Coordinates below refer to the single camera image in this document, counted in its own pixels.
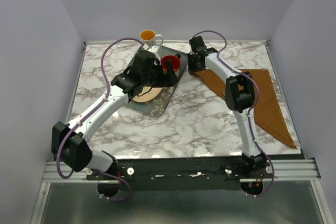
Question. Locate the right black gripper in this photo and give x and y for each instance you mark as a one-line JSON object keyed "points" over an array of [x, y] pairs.
{"points": [[191, 69]]}

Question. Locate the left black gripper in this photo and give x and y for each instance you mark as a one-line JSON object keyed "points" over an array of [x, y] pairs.
{"points": [[166, 80]]}

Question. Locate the brown cloth napkin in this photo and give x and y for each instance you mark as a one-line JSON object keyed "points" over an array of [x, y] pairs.
{"points": [[268, 114]]}

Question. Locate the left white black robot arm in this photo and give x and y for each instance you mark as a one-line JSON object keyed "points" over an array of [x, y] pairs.
{"points": [[70, 140]]}

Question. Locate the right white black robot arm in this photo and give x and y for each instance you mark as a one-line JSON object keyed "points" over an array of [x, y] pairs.
{"points": [[240, 97]]}

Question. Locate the white mug yellow inside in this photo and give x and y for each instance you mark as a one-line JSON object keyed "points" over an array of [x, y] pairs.
{"points": [[151, 38]]}

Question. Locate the red black mug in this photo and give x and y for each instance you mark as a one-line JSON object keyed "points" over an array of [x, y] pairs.
{"points": [[176, 64]]}

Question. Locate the peach floral plate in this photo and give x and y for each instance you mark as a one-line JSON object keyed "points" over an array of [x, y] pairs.
{"points": [[147, 94]]}

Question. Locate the green floral tray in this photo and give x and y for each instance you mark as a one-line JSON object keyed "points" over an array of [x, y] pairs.
{"points": [[158, 105]]}

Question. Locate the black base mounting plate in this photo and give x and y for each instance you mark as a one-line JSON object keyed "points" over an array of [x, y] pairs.
{"points": [[194, 173]]}

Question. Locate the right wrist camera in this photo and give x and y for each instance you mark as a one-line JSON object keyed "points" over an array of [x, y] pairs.
{"points": [[197, 44]]}

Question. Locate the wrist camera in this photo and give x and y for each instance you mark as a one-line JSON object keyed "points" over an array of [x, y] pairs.
{"points": [[155, 50], [197, 44]]}

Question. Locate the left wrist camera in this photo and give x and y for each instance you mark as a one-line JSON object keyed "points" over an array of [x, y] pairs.
{"points": [[155, 50]]}

